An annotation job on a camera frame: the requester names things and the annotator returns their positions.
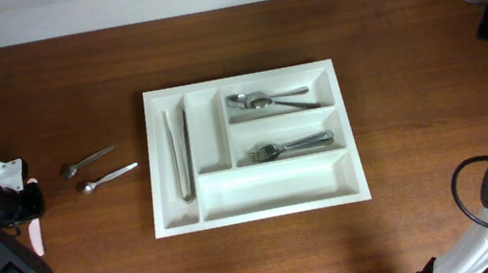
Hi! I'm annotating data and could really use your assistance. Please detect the white plastic knife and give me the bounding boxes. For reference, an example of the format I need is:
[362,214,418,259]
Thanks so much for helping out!
[20,176,50,259]

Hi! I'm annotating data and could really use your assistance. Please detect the small steel teaspoon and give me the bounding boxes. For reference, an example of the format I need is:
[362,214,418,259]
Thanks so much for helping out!
[60,146,115,179]
[77,162,139,195]

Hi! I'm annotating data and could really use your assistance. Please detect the steel serrated tongs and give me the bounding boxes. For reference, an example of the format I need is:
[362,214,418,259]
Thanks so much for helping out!
[162,111,196,204]

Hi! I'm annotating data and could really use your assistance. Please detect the steel spoon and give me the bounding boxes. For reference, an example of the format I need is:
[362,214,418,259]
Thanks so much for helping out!
[246,97,323,109]
[226,86,310,109]

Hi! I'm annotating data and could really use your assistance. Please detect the white plastic cutlery tray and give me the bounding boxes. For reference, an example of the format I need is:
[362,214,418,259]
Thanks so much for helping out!
[142,59,371,239]

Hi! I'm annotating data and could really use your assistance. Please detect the steel fork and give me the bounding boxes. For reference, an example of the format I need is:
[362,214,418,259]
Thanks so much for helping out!
[249,129,335,153]
[247,137,334,163]

